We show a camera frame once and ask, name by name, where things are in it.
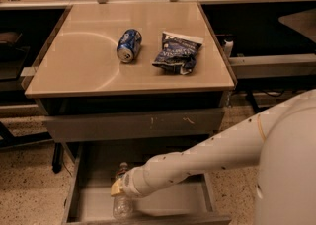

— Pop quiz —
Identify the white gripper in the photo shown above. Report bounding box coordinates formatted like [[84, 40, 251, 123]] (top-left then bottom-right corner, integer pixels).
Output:
[[111, 169, 140, 197]]

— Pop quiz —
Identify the clear plastic water bottle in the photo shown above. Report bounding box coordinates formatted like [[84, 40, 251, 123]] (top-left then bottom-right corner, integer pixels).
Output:
[[113, 162, 133, 219]]

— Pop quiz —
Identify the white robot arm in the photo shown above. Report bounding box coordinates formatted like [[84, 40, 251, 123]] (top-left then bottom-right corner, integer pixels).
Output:
[[111, 90, 316, 225]]

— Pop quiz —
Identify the open grey middle drawer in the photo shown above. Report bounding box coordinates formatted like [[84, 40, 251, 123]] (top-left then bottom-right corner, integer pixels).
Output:
[[62, 137, 231, 225]]

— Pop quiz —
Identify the closed grey top drawer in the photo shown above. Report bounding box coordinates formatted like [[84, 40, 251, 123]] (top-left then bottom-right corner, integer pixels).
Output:
[[44, 108, 224, 142]]

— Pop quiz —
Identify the grey drawer cabinet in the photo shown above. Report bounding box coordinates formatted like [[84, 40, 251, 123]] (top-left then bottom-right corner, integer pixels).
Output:
[[21, 0, 237, 225]]

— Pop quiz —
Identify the blue soda can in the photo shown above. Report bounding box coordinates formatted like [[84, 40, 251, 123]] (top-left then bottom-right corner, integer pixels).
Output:
[[117, 29, 142, 63]]

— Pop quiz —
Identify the blue chip bag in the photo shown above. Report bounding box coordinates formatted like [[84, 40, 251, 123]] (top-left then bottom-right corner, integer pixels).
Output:
[[152, 32, 204, 75]]

